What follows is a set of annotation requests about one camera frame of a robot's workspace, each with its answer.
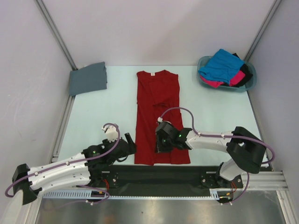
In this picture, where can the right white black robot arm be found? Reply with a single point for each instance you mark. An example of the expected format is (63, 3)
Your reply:
(246, 150)

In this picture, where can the folded grey t shirt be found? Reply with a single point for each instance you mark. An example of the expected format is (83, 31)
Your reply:
(88, 79)

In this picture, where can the right aluminium corner post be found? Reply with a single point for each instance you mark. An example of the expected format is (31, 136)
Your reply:
(270, 15)

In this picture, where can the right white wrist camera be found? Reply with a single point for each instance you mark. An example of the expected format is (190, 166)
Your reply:
(159, 120)

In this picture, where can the black t shirt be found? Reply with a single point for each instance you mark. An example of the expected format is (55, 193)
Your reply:
(248, 75)

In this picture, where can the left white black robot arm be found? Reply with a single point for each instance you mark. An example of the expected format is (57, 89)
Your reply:
(84, 168)

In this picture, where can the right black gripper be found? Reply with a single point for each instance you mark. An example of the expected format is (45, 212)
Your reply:
(159, 148)

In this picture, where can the teal plastic basket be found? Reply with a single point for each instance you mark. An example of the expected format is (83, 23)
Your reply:
(248, 85)

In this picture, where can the white cable duct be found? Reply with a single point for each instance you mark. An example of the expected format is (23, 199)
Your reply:
(222, 193)
(75, 194)

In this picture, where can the pink t shirt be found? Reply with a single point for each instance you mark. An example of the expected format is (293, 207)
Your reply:
(235, 80)

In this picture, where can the aluminium front rail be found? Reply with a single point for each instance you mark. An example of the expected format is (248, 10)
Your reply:
(267, 181)

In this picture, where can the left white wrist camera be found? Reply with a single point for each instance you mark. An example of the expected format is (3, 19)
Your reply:
(111, 133)

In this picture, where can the aluminium corner post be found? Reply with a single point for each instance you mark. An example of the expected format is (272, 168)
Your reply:
(55, 32)
(270, 15)

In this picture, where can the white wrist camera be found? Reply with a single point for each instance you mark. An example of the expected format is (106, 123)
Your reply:
(159, 120)
(111, 133)

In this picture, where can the blue t shirt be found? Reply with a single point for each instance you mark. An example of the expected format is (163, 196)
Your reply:
(221, 67)

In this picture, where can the left white cable duct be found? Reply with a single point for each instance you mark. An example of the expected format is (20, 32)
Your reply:
(75, 194)

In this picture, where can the right white cable duct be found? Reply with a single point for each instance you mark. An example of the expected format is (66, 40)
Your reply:
(222, 193)

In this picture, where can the left aluminium corner post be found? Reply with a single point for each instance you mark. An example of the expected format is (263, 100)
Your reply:
(55, 32)

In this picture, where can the red t shirt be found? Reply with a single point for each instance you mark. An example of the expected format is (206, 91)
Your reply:
(157, 95)

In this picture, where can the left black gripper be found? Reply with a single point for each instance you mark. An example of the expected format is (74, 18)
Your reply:
(132, 150)

